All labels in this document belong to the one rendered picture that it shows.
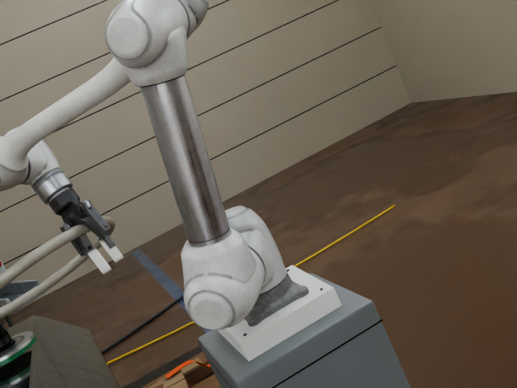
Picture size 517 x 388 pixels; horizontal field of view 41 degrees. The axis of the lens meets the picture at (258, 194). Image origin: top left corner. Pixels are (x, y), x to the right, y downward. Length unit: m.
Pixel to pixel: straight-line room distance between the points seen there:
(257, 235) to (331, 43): 6.66
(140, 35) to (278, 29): 6.70
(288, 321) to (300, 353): 0.09
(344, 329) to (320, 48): 6.65
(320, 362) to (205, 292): 0.38
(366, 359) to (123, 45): 0.96
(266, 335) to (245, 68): 6.29
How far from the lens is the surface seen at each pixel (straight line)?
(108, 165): 7.51
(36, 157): 1.84
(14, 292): 2.45
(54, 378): 2.46
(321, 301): 1.77
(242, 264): 1.56
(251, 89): 7.86
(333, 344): 1.74
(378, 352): 1.80
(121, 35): 1.40
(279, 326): 1.74
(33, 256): 1.78
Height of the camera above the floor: 1.50
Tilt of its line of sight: 12 degrees down
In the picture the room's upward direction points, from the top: 25 degrees counter-clockwise
